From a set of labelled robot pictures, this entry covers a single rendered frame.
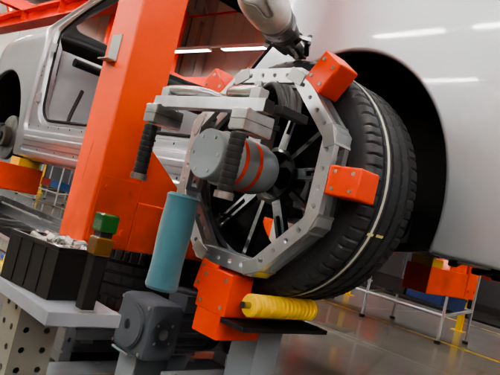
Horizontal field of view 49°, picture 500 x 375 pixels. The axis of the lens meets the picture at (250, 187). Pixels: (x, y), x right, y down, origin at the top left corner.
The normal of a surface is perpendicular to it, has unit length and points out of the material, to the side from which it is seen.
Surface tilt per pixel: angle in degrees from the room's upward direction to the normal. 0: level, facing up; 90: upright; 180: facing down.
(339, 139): 90
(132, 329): 90
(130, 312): 90
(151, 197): 90
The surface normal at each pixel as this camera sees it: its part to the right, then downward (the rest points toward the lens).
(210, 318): -0.69, -0.20
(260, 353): 0.68, 0.14
